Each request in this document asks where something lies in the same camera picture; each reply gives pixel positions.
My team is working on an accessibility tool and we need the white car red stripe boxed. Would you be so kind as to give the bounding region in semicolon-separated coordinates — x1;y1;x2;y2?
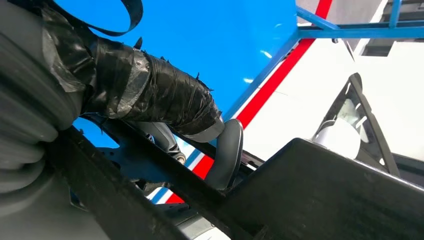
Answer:
145;0;424;240

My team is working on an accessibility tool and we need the black strap loop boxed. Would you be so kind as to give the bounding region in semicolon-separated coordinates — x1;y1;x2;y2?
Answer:
49;0;144;38

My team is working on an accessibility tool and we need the blue metal shelf rack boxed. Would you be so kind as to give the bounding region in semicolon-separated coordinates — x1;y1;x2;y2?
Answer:
54;0;424;206

